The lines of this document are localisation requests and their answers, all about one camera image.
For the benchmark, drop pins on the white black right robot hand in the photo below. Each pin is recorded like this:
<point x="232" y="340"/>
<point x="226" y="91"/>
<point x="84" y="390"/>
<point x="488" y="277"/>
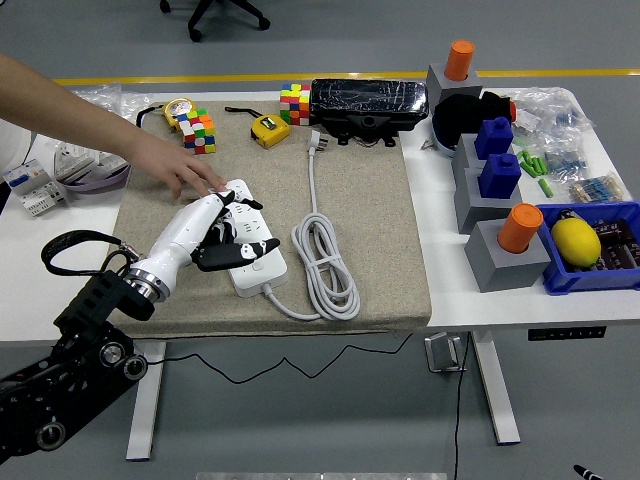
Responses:
<point x="584" y="472"/>

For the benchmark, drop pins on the person's hand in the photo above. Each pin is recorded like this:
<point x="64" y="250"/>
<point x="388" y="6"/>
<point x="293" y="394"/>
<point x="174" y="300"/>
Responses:
<point x="170" y="161"/>

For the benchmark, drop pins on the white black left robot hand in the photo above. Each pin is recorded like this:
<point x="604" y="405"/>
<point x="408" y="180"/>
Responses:
<point x="182" y="232"/>

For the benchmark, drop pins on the white power strip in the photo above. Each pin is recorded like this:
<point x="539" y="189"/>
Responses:
<point x="260" y="274"/>

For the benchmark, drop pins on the person's forearm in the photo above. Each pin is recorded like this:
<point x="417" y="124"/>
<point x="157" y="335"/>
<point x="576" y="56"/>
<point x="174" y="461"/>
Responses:
<point x="65" y="105"/>

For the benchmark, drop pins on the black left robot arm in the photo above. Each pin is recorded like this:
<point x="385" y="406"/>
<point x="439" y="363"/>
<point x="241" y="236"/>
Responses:
<point x="60" y="375"/>

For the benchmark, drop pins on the colourful puzzle cube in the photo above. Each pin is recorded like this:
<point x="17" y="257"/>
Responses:
<point x="295" y="102"/>
<point x="197" y="132"/>

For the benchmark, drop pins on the round yellow tape measure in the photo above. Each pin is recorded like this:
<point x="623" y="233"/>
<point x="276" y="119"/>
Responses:
<point x="179" y="107"/>

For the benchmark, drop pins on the empty clear plastic bag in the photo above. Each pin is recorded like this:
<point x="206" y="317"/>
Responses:
<point x="135" y="105"/>

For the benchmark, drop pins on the clear bag of grey parts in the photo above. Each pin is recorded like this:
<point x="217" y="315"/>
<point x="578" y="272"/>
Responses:
<point x="100" y="97"/>

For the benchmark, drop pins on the square yellow tape measure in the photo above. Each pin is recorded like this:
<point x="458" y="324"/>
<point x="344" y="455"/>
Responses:
<point x="270" y="132"/>

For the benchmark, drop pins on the white table leg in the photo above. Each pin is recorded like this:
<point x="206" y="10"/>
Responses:
<point x="492" y="385"/>
<point x="145" y="410"/>

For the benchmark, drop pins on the black office chair base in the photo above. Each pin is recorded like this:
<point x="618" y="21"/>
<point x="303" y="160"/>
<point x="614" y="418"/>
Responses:
<point x="196" y="34"/>

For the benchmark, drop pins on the black table control panel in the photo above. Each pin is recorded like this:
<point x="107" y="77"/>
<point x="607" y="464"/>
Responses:
<point x="567" y="334"/>

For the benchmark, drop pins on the white circuit breaker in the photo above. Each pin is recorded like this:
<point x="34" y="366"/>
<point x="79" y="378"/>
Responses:
<point x="32" y="187"/>

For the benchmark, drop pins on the grey-brown fabric mat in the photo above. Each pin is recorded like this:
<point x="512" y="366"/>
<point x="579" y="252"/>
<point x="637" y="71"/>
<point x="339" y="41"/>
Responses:
<point x="365" y="225"/>

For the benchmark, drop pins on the blue plastic bin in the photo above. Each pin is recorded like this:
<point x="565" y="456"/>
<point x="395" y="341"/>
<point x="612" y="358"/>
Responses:
<point x="570" y="282"/>

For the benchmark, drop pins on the black wrapped device box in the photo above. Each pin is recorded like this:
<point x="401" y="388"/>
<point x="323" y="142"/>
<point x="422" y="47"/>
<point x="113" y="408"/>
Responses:
<point x="367" y="100"/>

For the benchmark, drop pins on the grey holder block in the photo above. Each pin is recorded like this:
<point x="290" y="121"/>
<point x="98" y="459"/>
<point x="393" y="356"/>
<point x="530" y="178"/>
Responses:
<point x="467" y="200"/>
<point x="440" y="82"/>
<point x="492" y="270"/>
<point x="465" y="155"/>

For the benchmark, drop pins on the black capacitors pile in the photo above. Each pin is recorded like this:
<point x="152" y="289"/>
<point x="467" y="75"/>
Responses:
<point x="617" y="245"/>

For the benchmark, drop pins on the yellow lemon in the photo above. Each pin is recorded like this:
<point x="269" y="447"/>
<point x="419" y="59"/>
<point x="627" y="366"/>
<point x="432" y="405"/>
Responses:
<point x="575" y="242"/>

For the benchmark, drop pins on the orange cylinder peg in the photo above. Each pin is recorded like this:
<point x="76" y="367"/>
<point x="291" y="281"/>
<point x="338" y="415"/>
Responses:
<point x="520" y="227"/>
<point x="459" y="60"/>

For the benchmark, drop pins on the small metal screws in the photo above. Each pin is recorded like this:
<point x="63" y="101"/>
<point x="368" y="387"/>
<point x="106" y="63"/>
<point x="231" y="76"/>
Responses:
<point x="427" y="145"/>

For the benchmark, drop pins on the clear bag of tan resistors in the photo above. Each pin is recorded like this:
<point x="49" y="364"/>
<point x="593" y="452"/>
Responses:
<point x="600" y="189"/>

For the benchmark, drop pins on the green battery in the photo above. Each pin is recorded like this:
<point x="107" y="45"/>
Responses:
<point x="525" y="157"/>
<point x="545" y="188"/>
<point x="541" y="166"/>
<point x="529" y="168"/>

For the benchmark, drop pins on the black cloth cap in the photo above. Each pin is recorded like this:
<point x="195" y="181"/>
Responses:
<point x="457" y="117"/>

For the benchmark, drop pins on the blue square peg block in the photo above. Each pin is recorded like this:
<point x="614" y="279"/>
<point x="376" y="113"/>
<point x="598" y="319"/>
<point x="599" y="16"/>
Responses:
<point x="497" y="177"/>
<point x="492" y="140"/>

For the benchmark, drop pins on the clear bag of blue resistors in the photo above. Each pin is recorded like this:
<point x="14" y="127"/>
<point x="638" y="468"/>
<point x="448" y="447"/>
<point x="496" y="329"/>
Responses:
<point x="565" y="162"/>

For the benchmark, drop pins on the small red knob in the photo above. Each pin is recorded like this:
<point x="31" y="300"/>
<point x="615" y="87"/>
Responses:
<point x="513" y="110"/>

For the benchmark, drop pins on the clear bag of mixed parts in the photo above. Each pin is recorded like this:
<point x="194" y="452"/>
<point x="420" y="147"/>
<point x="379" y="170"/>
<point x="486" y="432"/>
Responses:
<point x="545" y="117"/>

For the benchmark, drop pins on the white wall socket panel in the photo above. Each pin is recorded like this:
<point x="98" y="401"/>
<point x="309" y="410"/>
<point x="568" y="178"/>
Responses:
<point x="111" y="161"/>
<point x="75" y="162"/>

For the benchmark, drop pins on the silver metal bracket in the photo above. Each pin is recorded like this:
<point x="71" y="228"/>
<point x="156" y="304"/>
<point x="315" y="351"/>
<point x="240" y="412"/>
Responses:
<point x="442" y="352"/>

